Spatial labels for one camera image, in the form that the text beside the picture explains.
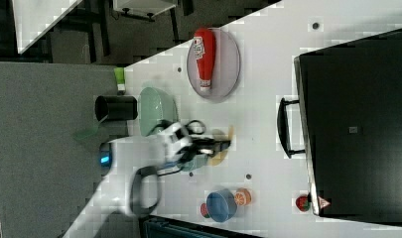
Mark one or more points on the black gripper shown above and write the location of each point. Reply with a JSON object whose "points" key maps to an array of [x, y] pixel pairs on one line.
{"points": [[205, 146]]}

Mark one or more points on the peeled banana toy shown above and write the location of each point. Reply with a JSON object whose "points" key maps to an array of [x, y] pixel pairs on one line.
{"points": [[218, 158]]}

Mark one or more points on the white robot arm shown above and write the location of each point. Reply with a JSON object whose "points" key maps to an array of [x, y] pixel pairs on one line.
{"points": [[132, 185]]}

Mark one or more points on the green mug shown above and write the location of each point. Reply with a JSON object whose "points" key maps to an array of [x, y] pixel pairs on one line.
{"points": [[197, 162]]}

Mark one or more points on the orange slice toy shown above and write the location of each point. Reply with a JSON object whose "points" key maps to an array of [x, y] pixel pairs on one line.
{"points": [[242, 197]]}

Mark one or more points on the blue cup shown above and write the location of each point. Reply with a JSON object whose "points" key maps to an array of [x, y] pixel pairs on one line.
{"points": [[221, 205]]}

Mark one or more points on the red strawberry toy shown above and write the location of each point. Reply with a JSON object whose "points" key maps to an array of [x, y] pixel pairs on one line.
{"points": [[204, 211]]}

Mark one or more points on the green perforated colander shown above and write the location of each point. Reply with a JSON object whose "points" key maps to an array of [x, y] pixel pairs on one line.
{"points": [[155, 105]]}

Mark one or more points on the grey round plate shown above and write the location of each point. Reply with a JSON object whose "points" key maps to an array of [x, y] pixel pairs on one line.
{"points": [[226, 68]]}

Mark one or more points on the small red fruit toy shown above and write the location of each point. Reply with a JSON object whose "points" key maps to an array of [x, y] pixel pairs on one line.
{"points": [[303, 203]]}

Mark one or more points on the red ketchup bottle toy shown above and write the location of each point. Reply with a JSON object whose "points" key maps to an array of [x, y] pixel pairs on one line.
{"points": [[204, 49]]}

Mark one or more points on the large black pot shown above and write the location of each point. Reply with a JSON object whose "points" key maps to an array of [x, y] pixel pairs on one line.
{"points": [[115, 107]]}

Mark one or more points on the green slotted spatula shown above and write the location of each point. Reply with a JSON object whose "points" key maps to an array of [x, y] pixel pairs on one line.
{"points": [[86, 133]]}

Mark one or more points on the black toaster oven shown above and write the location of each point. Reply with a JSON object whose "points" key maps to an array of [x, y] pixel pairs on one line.
{"points": [[350, 101]]}

